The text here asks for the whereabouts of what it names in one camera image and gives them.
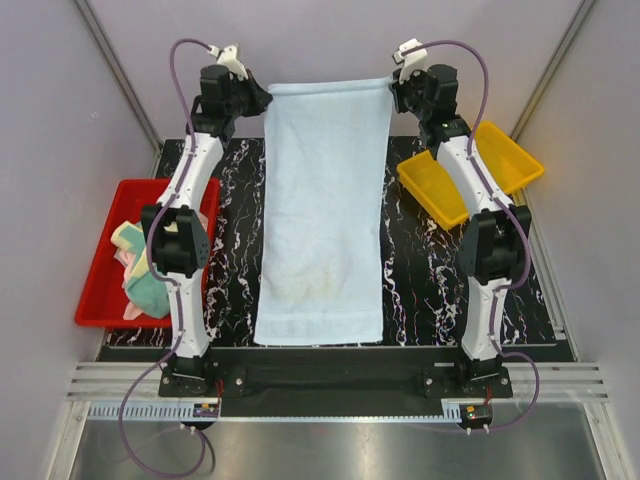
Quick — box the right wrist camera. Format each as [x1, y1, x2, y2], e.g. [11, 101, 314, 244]
[392, 38, 428, 84]

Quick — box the light blue towel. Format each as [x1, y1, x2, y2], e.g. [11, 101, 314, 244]
[254, 77, 393, 346]

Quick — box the yellow green towel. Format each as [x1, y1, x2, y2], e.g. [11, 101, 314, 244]
[109, 218, 174, 319]

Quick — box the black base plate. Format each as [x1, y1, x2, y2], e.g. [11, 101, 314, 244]
[159, 346, 513, 421]

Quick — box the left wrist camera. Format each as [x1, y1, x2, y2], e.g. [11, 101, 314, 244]
[209, 45, 249, 81]

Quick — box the yellow plastic tray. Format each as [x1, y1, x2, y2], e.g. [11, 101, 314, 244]
[397, 121, 544, 230]

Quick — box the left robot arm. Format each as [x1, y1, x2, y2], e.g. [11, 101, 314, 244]
[140, 64, 272, 396]

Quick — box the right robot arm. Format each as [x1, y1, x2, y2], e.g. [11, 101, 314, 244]
[390, 64, 531, 397]

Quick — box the aluminium frame post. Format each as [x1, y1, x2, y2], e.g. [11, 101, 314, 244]
[71, 0, 164, 177]
[509, 0, 599, 142]

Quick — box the pink towel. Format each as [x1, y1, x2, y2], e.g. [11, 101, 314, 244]
[114, 208, 214, 322]

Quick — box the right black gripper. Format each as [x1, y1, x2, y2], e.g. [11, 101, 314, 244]
[389, 63, 430, 121]

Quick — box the right aluminium frame post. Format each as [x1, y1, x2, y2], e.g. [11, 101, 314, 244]
[509, 0, 599, 142]

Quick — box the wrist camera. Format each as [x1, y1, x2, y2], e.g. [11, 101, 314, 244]
[209, 45, 249, 81]
[392, 38, 428, 84]

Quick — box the red plastic bin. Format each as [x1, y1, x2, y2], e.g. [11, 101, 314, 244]
[73, 177, 222, 331]

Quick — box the white slotted cable duct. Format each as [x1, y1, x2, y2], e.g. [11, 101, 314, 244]
[87, 401, 219, 422]

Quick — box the left aluminium frame post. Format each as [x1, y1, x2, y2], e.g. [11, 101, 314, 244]
[71, 0, 164, 177]

